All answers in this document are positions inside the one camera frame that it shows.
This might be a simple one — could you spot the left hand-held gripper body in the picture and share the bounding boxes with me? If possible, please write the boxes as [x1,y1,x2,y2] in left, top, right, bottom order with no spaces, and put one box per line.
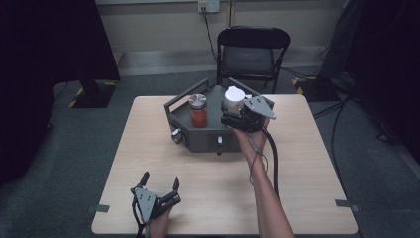
[130,186,182,224]

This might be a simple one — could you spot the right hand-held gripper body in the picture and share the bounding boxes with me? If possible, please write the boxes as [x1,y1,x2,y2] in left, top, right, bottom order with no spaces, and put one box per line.
[220,94,278,134]

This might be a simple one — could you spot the white plastic bottle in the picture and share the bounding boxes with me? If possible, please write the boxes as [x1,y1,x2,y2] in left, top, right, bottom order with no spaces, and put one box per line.
[224,85,247,115]

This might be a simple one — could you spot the glass jar with silver lid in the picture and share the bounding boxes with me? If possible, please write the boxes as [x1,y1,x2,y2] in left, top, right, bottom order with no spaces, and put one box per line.
[187,93,209,129]

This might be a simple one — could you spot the dark grey corner rack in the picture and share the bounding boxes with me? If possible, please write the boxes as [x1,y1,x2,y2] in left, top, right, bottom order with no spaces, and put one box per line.
[163,77,276,157]

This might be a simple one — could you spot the person's right hand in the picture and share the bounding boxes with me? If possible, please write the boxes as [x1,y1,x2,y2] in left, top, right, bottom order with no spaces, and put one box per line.
[231,118,272,161]

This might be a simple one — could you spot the person's left hand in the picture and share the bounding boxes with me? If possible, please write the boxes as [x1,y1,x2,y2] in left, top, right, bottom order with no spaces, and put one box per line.
[148,208,173,238]

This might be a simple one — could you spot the grey tape strip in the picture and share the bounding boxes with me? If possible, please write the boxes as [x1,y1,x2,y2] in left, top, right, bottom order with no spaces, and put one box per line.
[334,198,362,213]
[86,203,111,214]

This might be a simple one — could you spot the black folding chair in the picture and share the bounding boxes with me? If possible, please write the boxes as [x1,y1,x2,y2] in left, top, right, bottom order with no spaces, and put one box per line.
[215,25,292,95]

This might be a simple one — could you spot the black stand base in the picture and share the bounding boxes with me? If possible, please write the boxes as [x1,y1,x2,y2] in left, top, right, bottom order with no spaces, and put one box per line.
[67,78,119,110]
[291,75,342,103]

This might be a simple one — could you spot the black curtain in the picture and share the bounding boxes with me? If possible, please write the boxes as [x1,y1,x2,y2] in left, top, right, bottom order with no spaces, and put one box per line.
[0,0,122,186]
[317,0,420,164]

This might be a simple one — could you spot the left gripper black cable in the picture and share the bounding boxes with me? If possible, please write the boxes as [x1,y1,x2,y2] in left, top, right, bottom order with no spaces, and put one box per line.
[131,197,149,238]

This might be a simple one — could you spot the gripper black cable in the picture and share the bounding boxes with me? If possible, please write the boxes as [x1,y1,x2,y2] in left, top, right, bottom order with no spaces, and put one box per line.
[262,126,281,200]
[131,197,149,238]

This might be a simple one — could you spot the thin black wire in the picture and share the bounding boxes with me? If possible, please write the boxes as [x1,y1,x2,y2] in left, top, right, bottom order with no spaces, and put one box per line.
[248,137,269,186]

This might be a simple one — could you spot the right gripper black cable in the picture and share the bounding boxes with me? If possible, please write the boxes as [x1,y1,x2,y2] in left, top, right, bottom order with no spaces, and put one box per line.
[262,126,281,200]

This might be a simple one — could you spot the black wall socket cable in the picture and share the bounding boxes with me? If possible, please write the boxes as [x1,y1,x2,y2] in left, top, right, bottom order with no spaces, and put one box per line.
[201,5,220,63]

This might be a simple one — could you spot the black floor cables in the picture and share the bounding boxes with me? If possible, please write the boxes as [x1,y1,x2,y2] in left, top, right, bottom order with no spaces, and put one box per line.
[312,94,353,191]

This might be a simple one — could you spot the white wall socket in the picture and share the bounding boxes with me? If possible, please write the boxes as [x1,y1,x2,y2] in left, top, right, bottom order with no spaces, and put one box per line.
[197,0,221,14]

